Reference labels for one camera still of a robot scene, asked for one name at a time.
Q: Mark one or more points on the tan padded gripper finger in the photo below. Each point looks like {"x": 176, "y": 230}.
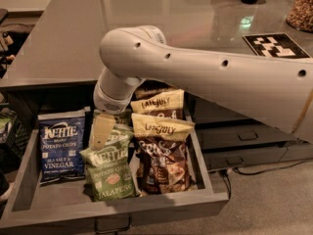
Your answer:
{"x": 101, "y": 129}

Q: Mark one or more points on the blue Kettle chip bag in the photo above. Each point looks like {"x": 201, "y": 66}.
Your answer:
{"x": 60, "y": 143}

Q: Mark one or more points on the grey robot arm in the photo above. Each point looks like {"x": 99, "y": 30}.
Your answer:
{"x": 275, "y": 91}

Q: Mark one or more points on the green Kettle bag middle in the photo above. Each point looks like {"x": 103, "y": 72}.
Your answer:
{"x": 119, "y": 133}

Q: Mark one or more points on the green Kettle bag rear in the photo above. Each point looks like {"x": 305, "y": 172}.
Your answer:
{"x": 124, "y": 118}

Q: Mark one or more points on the green Kettle jalapeno bag front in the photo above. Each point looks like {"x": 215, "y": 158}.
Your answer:
{"x": 109, "y": 172}

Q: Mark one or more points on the Late July bag rear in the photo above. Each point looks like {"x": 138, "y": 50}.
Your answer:
{"x": 150, "y": 88}

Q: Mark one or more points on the brown Late July bag front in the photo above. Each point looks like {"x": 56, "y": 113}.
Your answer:
{"x": 161, "y": 147}

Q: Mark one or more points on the brown late july bag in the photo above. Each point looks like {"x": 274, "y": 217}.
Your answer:
{"x": 161, "y": 147}
{"x": 165, "y": 105}

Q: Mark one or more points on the brown Late July bag middle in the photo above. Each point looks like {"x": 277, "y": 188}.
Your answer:
{"x": 165, "y": 105}

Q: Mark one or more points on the grey closed drawer upper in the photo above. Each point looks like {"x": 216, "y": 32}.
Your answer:
{"x": 207, "y": 112}

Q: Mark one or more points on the grey closed drawer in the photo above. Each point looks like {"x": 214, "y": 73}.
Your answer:
{"x": 207, "y": 112}
{"x": 240, "y": 158}
{"x": 240, "y": 135}

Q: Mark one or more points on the grey closed drawer middle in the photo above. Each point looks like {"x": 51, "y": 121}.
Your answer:
{"x": 240, "y": 135}

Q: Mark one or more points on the open grey top drawer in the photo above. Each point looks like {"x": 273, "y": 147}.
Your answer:
{"x": 31, "y": 204}

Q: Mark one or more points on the grey closed drawer lower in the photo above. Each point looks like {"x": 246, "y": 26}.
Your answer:
{"x": 240, "y": 158}

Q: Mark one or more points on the black crate at left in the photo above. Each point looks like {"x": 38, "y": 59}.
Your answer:
{"x": 13, "y": 135}

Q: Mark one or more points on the black white fiducial marker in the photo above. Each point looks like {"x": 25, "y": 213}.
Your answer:
{"x": 276, "y": 45}

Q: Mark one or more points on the jar of nuts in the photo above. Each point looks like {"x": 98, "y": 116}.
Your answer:
{"x": 300, "y": 16}

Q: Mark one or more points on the black drawer handle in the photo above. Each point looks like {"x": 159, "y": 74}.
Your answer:
{"x": 110, "y": 230}

